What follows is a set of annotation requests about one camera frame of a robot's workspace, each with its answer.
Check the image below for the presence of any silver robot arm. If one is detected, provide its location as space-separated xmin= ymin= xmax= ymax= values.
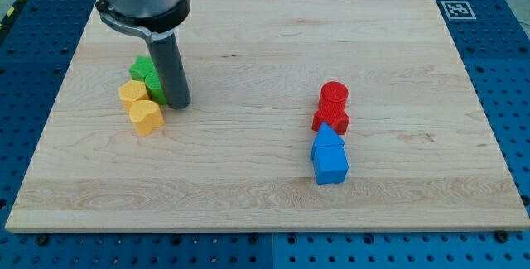
xmin=95 ymin=0 xmax=190 ymax=43

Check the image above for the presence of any blue cube block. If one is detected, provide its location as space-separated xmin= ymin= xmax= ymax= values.
xmin=311 ymin=146 xmax=349 ymax=185

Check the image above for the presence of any blue triangle block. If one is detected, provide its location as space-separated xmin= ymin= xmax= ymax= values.
xmin=310 ymin=122 xmax=345 ymax=160

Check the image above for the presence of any red cylinder block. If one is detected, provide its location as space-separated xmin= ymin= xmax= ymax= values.
xmin=318 ymin=81 xmax=349 ymax=113

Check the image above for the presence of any red star block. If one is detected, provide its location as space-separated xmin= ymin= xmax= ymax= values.
xmin=311 ymin=108 xmax=350 ymax=135

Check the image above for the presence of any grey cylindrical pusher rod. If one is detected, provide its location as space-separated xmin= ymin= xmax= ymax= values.
xmin=147 ymin=31 xmax=191 ymax=109

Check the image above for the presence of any green cylinder block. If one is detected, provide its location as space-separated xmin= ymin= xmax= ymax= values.
xmin=144 ymin=70 xmax=167 ymax=105

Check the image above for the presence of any yellow heart block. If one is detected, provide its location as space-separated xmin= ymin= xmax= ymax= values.
xmin=128 ymin=100 xmax=165 ymax=136

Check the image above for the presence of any green star block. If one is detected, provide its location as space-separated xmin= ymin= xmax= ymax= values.
xmin=128 ymin=55 xmax=155 ymax=81

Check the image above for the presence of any yellow hexagon block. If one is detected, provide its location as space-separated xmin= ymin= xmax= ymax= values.
xmin=118 ymin=80 xmax=149 ymax=113

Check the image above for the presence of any wooden board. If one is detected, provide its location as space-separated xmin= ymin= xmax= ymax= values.
xmin=6 ymin=0 xmax=529 ymax=233

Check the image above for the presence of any white fiducial marker tag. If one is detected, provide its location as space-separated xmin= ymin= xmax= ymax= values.
xmin=441 ymin=0 xmax=476 ymax=20

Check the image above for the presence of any black screw left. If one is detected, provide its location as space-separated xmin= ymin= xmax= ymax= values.
xmin=35 ymin=233 xmax=50 ymax=247

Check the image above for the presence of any black screw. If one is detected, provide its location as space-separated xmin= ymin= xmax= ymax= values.
xmin=35 ymin=233 xmax=50 ymax=247
xmin=494 ymin=230 xmax=510 ymax=243

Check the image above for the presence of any black screw right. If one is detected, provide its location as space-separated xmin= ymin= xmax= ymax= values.
xmin=494 ymin=230 xmax=510 ymax=243

